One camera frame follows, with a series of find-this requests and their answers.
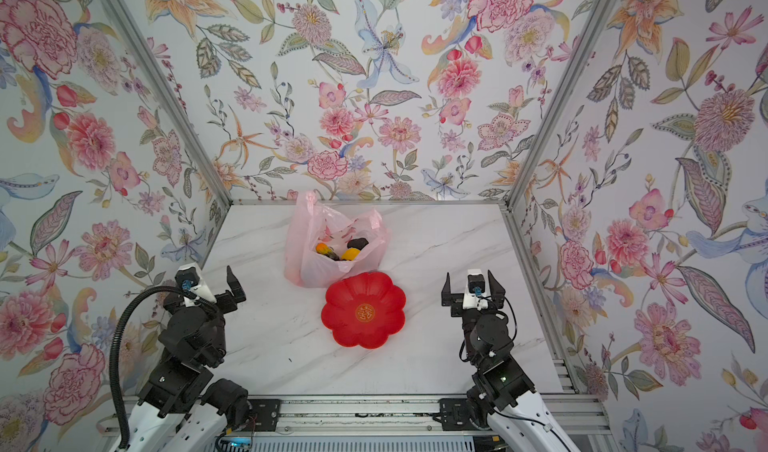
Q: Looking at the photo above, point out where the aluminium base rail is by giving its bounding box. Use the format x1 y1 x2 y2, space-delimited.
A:
95 393 613 438

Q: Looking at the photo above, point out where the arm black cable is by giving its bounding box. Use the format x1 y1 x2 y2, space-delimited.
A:
458 295 571 452
108 285 223 451

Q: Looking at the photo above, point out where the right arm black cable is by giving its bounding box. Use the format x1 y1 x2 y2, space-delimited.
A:
458 295 571 452

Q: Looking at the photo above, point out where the dark avocado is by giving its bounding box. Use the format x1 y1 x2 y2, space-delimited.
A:
347 237 369 251

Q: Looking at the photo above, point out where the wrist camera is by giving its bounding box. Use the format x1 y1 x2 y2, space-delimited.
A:
462 269 490 311
174 263 216 307

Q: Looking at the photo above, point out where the red flower-shaped plate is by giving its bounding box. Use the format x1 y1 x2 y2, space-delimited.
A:
321 272 406 350

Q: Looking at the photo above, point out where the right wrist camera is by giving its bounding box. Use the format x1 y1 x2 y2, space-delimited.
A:
462 269 490 311

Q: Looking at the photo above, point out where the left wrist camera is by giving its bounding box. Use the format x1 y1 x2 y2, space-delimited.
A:
174 263 216 307

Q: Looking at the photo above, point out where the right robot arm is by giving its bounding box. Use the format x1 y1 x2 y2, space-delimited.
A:
439 269 578 451

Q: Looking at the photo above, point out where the pink plastic bag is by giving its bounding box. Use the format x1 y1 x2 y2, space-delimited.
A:
284 192 391 288

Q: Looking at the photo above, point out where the yellow lemon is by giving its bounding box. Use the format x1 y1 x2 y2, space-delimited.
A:
341 248 360 261

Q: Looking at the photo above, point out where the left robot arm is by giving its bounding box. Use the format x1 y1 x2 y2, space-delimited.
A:
108 263 251 451

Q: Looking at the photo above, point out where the large orange red mango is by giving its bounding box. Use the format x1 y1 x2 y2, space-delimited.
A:
315 242 340 261

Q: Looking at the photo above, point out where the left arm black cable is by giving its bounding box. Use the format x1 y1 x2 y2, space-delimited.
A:
108 285 223 451

